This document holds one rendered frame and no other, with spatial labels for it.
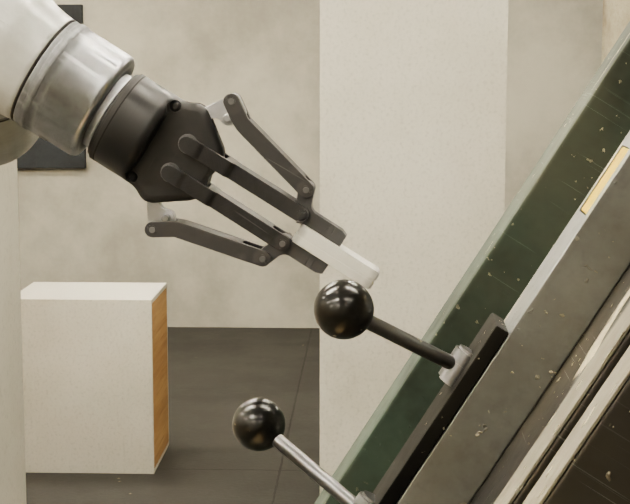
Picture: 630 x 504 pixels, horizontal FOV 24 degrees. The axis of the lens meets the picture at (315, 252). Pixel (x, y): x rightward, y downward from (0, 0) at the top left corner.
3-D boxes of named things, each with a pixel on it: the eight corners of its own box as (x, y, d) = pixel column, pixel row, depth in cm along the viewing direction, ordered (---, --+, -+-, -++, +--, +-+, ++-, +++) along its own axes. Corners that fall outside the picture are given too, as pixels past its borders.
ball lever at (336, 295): (444, 384, 99) (293, 310, 92) (475, 338, 99) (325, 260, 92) (470, 410, 96) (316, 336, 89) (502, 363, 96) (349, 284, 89)
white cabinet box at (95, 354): (38, 443, 641) (33, 281, 632) (169, 444, 639) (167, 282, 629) (13, 472, 597) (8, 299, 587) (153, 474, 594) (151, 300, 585)
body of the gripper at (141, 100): (146, 64, 114) (247, 127, 114) (91, 155, 115) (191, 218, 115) (129, 64, 106) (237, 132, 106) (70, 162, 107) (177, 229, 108)
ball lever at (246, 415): (373, 546, 100) (240, 431, 106) (403, 501, 99) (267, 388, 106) (348, 547, 97) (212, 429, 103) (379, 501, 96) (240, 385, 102)
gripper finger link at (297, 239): (296, 232, 109) (290, 241, 109) (374, 282, 110) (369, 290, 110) (298, 228, 112) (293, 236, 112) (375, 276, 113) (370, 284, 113)
